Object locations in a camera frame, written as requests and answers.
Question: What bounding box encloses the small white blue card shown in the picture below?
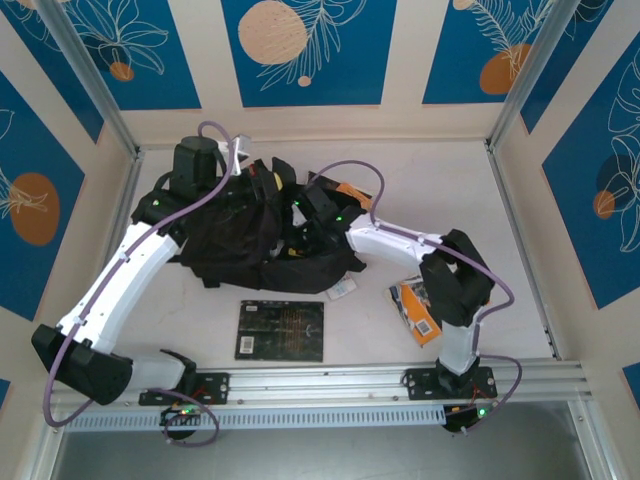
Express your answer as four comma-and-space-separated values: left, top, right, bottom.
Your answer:
327, 278, 359, 301

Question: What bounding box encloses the black fabric backpack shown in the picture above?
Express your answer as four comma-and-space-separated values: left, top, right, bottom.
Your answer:
149, 157, 369, 295

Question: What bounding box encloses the dark paperback book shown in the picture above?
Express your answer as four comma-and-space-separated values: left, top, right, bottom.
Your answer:
234, 298, 326, 362

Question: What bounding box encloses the orange paperback book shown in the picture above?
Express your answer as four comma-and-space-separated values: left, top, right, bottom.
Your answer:
383, 273, 444, 347

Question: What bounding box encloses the black control board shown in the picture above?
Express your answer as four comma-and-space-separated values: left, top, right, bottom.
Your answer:
442, 402, 494, 435
158, 403, 204, 429

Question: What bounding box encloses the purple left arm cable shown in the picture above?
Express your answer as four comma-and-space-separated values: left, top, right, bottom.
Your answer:
43, 121, 236, 429

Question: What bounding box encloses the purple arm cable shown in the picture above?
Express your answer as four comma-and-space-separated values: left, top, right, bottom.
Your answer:
43, 121, 236, 429
312, 159, 525, 434

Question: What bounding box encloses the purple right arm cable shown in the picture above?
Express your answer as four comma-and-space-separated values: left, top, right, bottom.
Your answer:
312, 159, 525, 434

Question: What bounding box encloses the aluminium table side rail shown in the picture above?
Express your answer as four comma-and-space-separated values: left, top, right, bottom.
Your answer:
92, 149, 146, 306
485, 141, 559, 351

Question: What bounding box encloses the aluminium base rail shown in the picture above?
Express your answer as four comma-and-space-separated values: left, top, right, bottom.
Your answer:
47, 360, 594, 409

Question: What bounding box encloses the aluminium upright frame post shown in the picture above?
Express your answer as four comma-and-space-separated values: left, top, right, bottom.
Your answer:
485, 0, 585, 151
35, 0, 144, 160

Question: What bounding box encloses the grey slotted cable duct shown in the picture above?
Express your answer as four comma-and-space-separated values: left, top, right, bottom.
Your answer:
63, 404, 447, 432

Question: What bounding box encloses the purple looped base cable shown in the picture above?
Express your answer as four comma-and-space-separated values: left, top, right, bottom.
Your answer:
162, 390, 220, 450

